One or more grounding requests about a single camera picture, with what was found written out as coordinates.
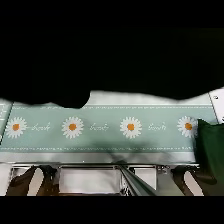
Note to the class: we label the silver frame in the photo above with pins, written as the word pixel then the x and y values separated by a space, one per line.
pixel 138 185

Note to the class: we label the dark green garment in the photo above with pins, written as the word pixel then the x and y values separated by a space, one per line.
pixel 210 146

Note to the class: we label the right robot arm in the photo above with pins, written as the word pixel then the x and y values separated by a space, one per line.
pixel 181 181

